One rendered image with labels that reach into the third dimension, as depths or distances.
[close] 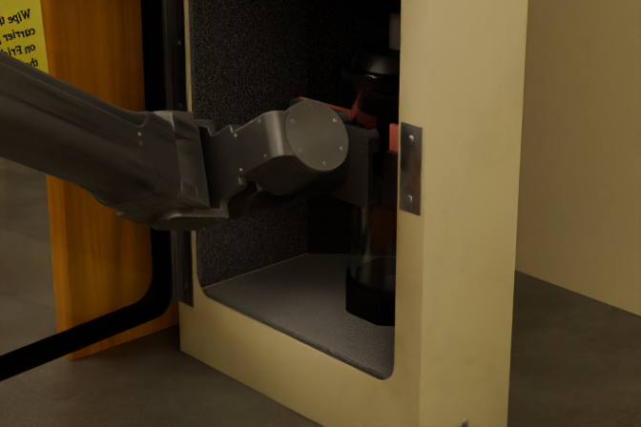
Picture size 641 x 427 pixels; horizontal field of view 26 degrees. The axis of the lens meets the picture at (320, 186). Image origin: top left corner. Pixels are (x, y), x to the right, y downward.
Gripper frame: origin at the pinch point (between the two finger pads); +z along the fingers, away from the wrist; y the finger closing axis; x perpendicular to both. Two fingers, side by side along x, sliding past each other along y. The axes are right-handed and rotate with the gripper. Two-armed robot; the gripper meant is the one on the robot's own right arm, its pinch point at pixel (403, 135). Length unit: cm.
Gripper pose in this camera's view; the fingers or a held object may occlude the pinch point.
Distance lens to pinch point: 121.3
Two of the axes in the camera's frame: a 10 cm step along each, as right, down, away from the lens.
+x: 0.1, 9.5, 3.2
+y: -6.7, -2.4, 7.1
